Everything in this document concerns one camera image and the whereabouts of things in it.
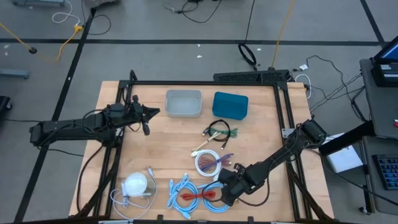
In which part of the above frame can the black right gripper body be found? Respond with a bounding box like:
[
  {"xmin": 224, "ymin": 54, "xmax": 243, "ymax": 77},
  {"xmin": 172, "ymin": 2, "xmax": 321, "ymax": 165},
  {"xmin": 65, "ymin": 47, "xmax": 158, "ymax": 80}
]
[{"xmin": 230, "ymin": 172, "xmax": 251, "ymax": 200}]

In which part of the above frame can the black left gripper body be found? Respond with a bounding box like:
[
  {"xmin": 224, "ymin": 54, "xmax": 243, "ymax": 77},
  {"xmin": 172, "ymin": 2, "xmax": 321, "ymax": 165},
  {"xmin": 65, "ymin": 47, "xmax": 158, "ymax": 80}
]
[{"xmin": 123, "ymin": 95, "xmax": 147, "ymax": 124}]

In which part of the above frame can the light blue cable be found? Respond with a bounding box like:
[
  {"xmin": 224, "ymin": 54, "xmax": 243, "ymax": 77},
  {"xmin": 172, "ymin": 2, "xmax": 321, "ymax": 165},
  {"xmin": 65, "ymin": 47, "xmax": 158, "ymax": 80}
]
[
  {"xmin": 165, "ymin": 173, "xmax": 200, "ymax": 220},
  {"xmin": 198, "ymin": 181, "xmax": 231, "ymax": 214}
]

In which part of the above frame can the red cable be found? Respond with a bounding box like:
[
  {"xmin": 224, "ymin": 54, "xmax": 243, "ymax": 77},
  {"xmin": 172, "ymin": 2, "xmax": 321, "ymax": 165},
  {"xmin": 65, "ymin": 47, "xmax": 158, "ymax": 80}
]
[{"xmin": 180, "ymin": 190, "xmax": 216, "ymax": 201}]

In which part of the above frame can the purple cable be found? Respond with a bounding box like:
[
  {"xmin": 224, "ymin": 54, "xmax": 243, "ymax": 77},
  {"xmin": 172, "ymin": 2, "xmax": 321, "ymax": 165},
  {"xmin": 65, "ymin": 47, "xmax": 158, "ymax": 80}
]
[{"xmin": 201, "ymin": 152, "xmax": 234, "ymax": 171}]

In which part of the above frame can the green cable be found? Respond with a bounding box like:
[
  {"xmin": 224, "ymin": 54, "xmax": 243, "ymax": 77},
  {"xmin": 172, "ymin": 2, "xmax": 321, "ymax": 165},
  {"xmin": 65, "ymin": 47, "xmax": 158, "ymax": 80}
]
[{"xmin": 213, "ymin": 127, "xmax": 239, "ymax": 139}]

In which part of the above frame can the beige cable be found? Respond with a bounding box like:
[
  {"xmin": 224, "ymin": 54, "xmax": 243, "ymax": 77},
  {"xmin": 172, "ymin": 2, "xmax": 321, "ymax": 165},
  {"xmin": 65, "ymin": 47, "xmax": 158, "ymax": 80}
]
[{"xmin": 191, "ymin": 131, "xmax": 222, "ymax": 153}]

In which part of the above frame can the grey plastic bin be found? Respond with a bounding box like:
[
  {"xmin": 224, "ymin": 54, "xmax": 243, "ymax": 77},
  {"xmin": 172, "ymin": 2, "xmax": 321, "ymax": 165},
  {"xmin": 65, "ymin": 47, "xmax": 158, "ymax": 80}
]
[{"xmin": 164, "ymin": 89, "xmax": 203, "ymax": 119}]

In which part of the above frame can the white round dome device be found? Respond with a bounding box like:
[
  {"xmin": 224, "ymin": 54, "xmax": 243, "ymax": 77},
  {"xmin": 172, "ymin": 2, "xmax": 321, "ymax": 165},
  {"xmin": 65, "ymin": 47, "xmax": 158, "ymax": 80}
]
[{"xmin": 122, "ymin": 172, "xmax": 149, "ymax": 198}]

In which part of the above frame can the clear round disc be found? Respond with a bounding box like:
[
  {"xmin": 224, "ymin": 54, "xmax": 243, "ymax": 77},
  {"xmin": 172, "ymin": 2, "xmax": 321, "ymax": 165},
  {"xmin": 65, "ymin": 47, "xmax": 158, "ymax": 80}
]
[{"xmin": 145, "ymin": 176, "xmax": 157, "ymax": 198}]

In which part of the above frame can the teal blue bin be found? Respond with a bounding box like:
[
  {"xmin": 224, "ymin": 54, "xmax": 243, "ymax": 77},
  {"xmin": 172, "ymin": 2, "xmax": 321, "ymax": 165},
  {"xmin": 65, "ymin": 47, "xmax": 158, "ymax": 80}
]
[{"xmin": 211, "ymin": 91, "xmax": 249, "ymax": 121}]

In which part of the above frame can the black perforated box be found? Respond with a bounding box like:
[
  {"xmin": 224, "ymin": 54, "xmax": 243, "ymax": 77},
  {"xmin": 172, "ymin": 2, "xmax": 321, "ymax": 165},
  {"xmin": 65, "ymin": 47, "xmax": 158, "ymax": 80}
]
[{"xmin": 213, "ymin": 69, "xmax": 290, "ymax": 84}]

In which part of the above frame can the white flat box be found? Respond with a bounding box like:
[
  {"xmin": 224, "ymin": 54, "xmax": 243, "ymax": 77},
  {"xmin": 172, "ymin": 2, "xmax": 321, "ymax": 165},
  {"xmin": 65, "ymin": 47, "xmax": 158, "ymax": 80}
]
[{"xmin": 325, "ymin": 145, "xmax": 364, "ymax": 174}]

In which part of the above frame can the black support beam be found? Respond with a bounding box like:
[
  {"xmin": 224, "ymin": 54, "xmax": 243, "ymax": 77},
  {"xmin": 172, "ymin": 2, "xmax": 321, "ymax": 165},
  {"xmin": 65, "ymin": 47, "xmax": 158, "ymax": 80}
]
[{"xmin": 318, "ymin": 120, "xmax": 376, "ymax": 157}]

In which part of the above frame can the grey cart foot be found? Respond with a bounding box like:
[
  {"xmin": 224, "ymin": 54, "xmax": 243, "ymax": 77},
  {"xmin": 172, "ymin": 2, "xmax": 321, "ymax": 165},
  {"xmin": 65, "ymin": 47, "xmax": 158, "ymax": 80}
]
[{"xmin": 0, "ymin": 68, "xmax": 30, "ymax": 80}]

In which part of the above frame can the grey keyboard desk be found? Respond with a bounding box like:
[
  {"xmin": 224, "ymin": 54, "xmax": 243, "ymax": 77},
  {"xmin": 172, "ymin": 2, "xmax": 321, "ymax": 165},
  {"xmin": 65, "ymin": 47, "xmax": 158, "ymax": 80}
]
[{"xmin": 361, "ymin": 136, "xmax": 398, "ymax": 216}]

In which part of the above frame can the black keyboard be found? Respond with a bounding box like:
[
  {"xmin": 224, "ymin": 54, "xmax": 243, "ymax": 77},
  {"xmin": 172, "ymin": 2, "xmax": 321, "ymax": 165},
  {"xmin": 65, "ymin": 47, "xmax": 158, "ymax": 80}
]
[{"xmin": 371, "ymin": 153, "xmax": 398, "ymax": 192}]

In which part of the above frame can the black desk device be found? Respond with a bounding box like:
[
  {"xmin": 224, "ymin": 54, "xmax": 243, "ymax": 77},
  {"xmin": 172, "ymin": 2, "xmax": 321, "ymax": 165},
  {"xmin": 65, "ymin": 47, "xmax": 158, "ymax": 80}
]
[{"xmin": 370, "ymin": 62, "xmax": 398, "ymax": 88}]

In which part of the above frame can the open laptop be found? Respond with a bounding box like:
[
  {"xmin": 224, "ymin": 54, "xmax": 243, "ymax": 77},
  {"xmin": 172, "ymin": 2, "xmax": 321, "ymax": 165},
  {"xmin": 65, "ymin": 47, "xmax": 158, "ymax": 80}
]
[{"xmin": 373, "ymin": 35, "xmax": 398, "ymax": 65}]

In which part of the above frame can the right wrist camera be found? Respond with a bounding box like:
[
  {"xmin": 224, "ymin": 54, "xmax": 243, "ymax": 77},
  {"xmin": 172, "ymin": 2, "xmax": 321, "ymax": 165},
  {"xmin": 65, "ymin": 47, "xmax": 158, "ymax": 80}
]
[{"xmin": 217, "ymin": 167, "xmax": 238, "ymax": 187}]

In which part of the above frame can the black table frame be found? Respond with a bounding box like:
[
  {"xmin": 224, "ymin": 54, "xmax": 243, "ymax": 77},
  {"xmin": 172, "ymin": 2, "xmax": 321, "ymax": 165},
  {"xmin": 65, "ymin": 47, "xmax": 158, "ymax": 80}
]
[{"xmin": 73, "ymin": 69, "xmax": 336, "ymax": 224}]

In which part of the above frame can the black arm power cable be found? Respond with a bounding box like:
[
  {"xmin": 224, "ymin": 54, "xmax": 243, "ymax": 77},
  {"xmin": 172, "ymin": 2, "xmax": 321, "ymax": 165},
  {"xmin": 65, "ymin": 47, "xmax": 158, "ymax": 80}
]
[{"xmin": 75, "ymin": 144, "xmax": 104, "ymax": 213}]

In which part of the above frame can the white round device with cable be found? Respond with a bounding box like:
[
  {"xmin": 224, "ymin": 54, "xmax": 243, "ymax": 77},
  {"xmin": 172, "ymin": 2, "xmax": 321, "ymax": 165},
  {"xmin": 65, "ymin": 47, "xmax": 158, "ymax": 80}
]
[{"xmin": 109, "ymin": 166, "xmax": 159, "ymax": 220}]

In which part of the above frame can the thin black floor cable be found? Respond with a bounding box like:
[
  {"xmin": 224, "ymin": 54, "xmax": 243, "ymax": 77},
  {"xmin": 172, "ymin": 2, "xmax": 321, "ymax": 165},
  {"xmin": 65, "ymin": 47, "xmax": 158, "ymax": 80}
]
[{"xmin": 81, "ymin": 13, "xmax": 112, "ymax": 36}]

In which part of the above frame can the yellow floor cable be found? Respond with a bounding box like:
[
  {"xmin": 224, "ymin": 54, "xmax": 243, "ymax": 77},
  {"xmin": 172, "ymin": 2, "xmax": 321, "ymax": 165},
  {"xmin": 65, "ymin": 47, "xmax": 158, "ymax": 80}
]
[{"xmin": 0, "ymin": 21, "xmax": 85, "ymax": 62}]

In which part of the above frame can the black floor cable tangle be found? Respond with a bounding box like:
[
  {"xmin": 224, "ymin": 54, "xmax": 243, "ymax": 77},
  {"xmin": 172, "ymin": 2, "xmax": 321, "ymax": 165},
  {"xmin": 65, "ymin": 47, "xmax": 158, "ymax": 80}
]
[{"xmin": 163, "ymin": 0, "xmax": 223, "ymax": 24}]

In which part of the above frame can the black coiled floor cable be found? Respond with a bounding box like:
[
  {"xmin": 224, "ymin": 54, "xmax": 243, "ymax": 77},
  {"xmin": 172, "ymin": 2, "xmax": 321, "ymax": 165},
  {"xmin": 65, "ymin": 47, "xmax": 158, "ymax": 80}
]
[{"xmin": 237, "ymin": 0, "xmax": 259, "ymax": 71}]

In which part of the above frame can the white floor cable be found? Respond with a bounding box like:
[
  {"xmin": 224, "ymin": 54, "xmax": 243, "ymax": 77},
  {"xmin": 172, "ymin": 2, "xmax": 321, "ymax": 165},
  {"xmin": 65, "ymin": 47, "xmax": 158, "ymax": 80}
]
[{"xmin": 51, "ymin": 0, "xmax": 81, "ymax": 26}]

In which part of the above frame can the white looped power cable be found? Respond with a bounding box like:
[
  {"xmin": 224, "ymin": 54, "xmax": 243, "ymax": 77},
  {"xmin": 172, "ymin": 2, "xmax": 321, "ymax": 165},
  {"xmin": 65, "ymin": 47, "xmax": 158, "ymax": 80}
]
[{"xmin": 294, "ymin": 73, "xmax": 313, "ymax": 100}]

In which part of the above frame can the orange floor cable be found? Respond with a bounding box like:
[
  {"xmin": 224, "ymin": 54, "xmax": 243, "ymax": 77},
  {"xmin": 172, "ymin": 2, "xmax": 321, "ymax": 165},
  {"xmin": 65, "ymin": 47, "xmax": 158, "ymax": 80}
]
[{"xmin": 271, "ymin": 0, "xmax": 296, "ymax": 70}]

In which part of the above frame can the black desk cable tangle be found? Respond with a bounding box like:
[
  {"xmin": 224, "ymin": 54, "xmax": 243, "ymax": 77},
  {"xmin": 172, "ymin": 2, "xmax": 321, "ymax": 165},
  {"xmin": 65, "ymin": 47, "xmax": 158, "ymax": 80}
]
[{"xmin": 305, "ymin": 55, "xmax": 368, "ymax": 123}]

